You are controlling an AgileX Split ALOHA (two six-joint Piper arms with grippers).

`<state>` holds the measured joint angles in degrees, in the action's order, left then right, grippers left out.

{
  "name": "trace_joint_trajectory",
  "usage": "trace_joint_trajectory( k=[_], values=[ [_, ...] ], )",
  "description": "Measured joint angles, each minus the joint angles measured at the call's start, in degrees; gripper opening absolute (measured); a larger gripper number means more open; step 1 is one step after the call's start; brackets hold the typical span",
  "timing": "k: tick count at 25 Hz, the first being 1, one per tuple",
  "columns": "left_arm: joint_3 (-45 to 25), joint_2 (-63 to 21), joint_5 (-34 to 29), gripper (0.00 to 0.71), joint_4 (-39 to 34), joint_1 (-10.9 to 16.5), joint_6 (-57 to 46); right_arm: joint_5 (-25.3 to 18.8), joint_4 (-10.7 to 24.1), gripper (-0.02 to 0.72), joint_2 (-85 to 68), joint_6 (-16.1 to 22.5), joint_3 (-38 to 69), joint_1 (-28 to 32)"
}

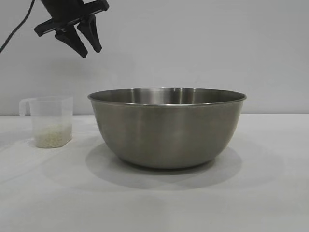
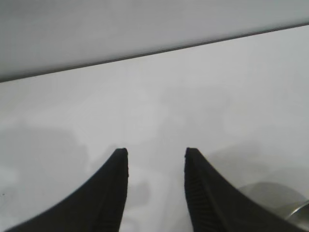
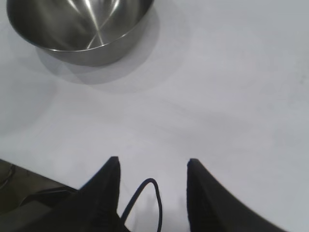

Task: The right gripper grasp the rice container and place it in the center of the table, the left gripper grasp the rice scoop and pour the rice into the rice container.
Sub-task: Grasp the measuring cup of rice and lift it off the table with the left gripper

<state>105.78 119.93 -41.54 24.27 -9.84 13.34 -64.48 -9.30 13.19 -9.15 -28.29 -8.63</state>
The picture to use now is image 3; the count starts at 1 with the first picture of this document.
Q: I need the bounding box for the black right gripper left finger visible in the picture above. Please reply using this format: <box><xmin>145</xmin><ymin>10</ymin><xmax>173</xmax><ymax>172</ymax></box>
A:
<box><xmin>36</xmin><ymin>156</ymin><xmax>126</xmax><ymax>232</ymax></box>

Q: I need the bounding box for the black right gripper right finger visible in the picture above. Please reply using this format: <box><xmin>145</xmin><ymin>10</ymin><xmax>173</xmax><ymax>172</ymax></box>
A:
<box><xmin>187</xmin><ymin>158</ymin><xmax>294</xmax><ymax>232</ymax></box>

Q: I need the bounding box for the stainless steel mixing bowl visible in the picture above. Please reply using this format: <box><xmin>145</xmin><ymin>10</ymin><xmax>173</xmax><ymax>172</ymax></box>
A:
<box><xmin>6</xmin><ymin>0</ymin><xmax>155</xmax><ymax>67</ymax></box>

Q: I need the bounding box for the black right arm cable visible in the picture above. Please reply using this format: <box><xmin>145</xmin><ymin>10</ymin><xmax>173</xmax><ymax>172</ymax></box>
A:
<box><xmin>120</xmin><ymin>178</ymin><xmax>163</xmax><ymax>232</ymax></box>

